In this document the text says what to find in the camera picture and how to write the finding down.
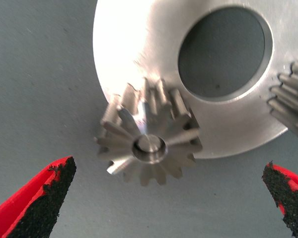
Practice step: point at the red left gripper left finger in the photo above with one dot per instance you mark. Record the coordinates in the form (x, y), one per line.
(27, 210)

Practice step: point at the dark grey table cloth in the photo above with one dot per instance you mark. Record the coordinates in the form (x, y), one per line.
(39, 74)

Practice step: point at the larger steel gear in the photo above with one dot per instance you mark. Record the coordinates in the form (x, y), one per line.
(119, 141)

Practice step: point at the round metal plate with hole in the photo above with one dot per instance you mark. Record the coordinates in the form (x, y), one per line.
(151, 37)

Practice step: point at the smaller steel gear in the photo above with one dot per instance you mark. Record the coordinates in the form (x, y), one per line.
(293, 99)

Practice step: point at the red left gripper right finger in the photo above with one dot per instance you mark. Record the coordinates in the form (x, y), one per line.
(293, 198)

